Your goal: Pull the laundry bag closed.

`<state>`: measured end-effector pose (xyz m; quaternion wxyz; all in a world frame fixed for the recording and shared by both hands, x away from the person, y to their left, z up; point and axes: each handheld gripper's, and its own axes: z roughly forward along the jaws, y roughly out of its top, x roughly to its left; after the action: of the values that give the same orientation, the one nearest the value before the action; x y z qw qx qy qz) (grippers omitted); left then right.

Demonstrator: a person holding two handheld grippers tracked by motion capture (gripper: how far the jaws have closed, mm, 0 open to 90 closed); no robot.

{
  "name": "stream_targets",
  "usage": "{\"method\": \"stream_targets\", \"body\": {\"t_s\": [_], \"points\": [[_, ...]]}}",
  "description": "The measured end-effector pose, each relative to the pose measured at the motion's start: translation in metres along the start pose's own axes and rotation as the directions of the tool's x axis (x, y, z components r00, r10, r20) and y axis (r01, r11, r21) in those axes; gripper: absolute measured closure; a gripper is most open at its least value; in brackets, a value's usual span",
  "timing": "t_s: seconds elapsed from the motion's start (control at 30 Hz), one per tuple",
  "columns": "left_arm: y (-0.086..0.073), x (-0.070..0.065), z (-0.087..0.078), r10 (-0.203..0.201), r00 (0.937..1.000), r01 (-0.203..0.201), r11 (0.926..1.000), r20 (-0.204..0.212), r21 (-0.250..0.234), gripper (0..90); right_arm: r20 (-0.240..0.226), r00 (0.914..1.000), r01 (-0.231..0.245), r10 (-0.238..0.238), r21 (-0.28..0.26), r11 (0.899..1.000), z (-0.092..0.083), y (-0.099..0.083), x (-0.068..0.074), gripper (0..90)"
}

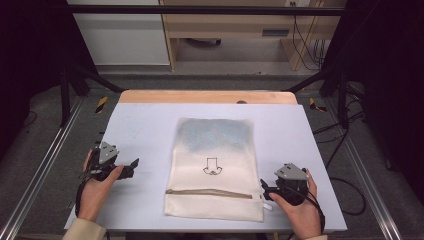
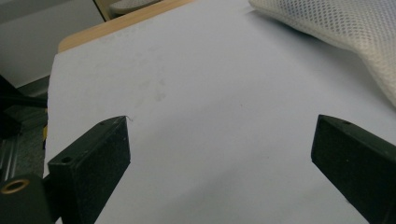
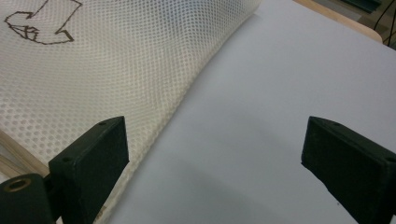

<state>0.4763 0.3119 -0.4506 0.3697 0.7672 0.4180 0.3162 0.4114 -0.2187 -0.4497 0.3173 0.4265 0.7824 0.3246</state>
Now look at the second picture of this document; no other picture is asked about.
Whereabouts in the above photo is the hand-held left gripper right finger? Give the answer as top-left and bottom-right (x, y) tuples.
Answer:
(310, 114), (396, 224)

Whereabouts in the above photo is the white cloth with print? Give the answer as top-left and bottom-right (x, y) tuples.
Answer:
(248, 0), (396, 108)

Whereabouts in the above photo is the black metal frame leg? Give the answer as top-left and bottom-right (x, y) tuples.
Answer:
(0, 74), (49, 138)

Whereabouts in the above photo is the yellow and black tape marker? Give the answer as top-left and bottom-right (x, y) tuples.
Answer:
(42, 124), (49, 151)

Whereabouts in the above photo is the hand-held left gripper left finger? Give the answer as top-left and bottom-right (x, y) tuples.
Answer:
(47, 115), (132, 224)

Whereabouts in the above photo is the white foam board mat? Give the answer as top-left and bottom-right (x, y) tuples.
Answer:
(43, 0), (396, 224)

